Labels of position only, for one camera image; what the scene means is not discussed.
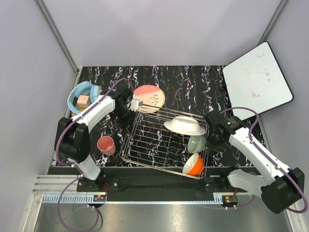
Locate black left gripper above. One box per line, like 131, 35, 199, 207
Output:
113, 106, 138, 134

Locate pink and cream plate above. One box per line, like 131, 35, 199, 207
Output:
134, 85, 165, 114

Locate green ceramic bowl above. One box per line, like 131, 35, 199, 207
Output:
187, 135, 206, 154

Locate white round plate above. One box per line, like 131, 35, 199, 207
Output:
164, 116, 206, 136

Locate orange and white bowl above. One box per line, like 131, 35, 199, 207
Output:
182, 153, 204, 176

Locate pink plastic cup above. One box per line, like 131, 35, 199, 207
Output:
97, 136, 116, 156

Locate steel wire dish rack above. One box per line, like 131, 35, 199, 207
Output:
119, 107, 210, 180

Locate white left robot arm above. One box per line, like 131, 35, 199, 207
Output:
55, 87, 139, 191

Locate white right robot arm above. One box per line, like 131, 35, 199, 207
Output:
204, 111, 309, 214

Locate light blue headphones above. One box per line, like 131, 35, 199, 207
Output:
67, 81, 102, 114

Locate pink cube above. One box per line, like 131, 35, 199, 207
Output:
77, 95, 91, 108

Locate orange and white coaster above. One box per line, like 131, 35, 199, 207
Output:
71, 107, 84, 116

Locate white board with dark rim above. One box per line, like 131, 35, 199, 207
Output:
223, 42, 294, 120

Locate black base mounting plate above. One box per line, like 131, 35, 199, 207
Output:
77, 167, 234, 196

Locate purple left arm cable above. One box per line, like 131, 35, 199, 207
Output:
54, 78, 135, 230

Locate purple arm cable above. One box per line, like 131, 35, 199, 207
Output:
219, 106, 309, 213
54, 78, 135, 230

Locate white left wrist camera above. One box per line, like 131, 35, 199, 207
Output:
130, 99, 143, 112

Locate grey slotted cable duct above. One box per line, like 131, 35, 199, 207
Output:
42, 192, 223, 204

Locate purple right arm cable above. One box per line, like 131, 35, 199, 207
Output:
219, 106, 309, 213

